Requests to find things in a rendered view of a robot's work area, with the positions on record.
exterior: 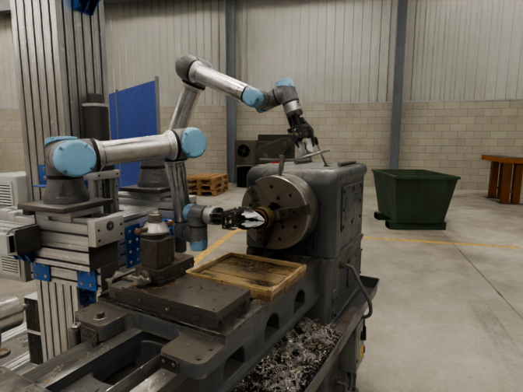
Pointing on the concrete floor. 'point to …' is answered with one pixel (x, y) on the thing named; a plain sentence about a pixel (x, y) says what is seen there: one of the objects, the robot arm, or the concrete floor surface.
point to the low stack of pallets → (208, 183)
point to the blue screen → (134, 121)
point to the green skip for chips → (413, 197)
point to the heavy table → (505, 178)
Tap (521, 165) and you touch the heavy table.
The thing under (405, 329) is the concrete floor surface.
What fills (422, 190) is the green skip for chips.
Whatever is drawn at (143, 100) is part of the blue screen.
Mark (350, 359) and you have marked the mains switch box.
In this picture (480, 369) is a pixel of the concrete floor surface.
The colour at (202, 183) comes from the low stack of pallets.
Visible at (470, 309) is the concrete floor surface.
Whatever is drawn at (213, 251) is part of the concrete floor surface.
